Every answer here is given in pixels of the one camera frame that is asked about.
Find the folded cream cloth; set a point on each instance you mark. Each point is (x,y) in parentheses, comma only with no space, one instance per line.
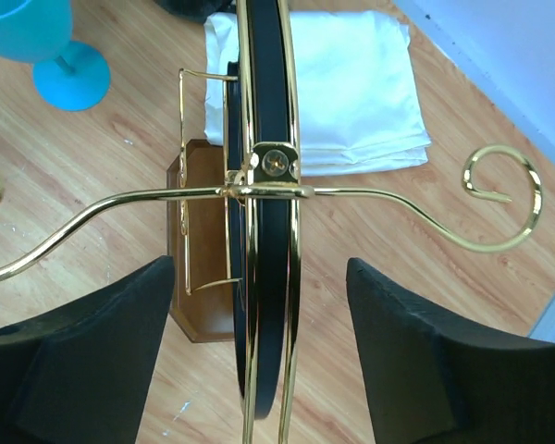
(358,103)

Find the black floral plush pillow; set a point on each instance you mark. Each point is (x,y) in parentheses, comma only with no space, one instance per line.
(196,10)

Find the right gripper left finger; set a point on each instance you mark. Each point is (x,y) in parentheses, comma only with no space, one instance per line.
(81,372)

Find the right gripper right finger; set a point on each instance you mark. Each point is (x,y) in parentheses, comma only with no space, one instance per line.
(434,376)

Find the blue plastic goblet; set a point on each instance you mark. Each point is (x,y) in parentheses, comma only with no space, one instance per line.
(68,74)

